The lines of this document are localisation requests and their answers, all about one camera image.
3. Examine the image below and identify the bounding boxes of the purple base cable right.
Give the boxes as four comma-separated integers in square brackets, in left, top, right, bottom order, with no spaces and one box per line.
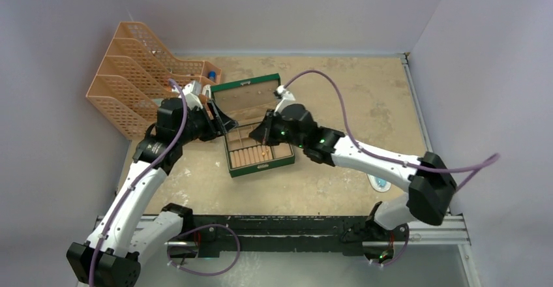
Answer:
[365,228,411,269]

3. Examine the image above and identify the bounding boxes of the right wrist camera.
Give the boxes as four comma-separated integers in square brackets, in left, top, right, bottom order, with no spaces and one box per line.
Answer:
[275,85,296,113]

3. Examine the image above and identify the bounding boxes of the aluminium frame rail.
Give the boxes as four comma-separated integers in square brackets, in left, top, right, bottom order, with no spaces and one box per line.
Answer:
[399,52,481,287]

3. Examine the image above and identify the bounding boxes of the blue white oval dish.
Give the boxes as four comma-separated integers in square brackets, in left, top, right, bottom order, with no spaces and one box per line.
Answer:
[366,174,391,193]

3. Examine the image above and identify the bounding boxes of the orange mesh file organizer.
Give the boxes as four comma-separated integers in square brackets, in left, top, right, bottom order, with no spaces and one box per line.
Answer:
[86,22,222,140]

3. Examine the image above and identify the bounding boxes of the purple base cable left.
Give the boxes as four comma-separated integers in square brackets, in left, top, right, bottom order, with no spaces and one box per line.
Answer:
[166,223,241,277]

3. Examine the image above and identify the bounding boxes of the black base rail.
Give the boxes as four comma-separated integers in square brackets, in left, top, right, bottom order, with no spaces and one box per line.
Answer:
[164,203,411,260]

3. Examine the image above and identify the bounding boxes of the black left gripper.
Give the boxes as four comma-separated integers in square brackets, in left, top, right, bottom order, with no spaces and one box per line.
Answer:
[177,99,237,145]

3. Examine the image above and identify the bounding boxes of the green jewelry box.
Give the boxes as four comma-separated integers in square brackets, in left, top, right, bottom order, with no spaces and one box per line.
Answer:
[211,73,295,178]

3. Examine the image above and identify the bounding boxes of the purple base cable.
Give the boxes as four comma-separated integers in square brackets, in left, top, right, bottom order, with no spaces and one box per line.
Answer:
[365,228,411,269]
[166,223,241,277]

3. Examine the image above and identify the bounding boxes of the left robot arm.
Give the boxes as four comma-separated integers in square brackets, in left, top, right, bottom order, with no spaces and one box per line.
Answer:
[67,98,238,286]

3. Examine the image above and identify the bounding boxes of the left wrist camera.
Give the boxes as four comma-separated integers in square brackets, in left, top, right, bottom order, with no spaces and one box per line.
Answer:
[182,80,211,110]

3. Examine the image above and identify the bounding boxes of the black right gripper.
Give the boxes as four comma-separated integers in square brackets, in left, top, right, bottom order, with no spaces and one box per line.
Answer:
[250,110,306,149]

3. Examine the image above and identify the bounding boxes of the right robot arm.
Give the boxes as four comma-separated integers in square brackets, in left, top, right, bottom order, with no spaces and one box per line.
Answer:
[248,104,456,239]

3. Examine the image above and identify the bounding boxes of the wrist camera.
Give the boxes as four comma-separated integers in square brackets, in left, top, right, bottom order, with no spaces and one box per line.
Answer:
[182,80,211,110]
[275,85,296,113]

